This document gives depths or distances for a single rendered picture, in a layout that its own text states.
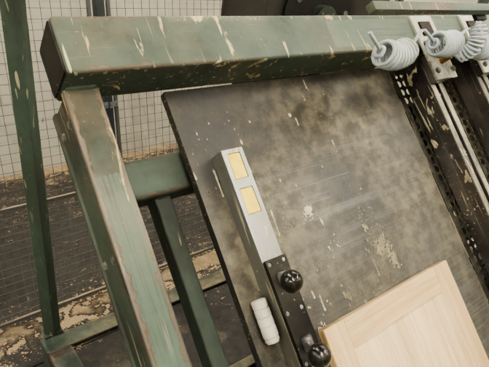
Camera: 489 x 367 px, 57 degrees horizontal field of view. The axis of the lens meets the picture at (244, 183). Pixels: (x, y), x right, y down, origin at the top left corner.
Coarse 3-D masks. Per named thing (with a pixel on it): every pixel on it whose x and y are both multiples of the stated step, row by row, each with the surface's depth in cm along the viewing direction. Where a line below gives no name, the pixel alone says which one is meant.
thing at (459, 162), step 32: (416, 32) 120; (480, 32) 112; (416, 64) 124; (448, 64) 123; (416, 96) 126; (448, 96) 125; (448, 128) 121; (448, 160) 123; (480, 192) 118; (480, 224) 120
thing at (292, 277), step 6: (282, 270) 82; (288, 270) 71; (294, 270) 71; (282, 276) 71; (288, 276) 70; (294, 276) 70; (300, 276) 70; (282, 282) 70; (288, 282) 70; (294, 282) 70; (300, 282) 70; (282, 288) 71; (288, 288) 70; (294, 288) 70; (300, 288) 70
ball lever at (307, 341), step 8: (304, 336) 79; (304, 344) 79; (312, 344) 70; (320, 344) 69; (312, 352) 69; (320, 352) 68; (328, 352) 69; (312, 360) 68; (320, 360) 68; (328, 360) 68
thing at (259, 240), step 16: (224, 160) 84; (224, 176) 85; (224, 192) 87; (240, 192) 84; (256, 192) 86; (240, 208) 83; (240, 224) 85; (256, 224) 84; (256, 240) 82; (272, 240) 84; (256, 256) 83; (272, 256) 83; (256, 272) 84; (272, 304) 82; (288, 336) 80; (288, 352) 81
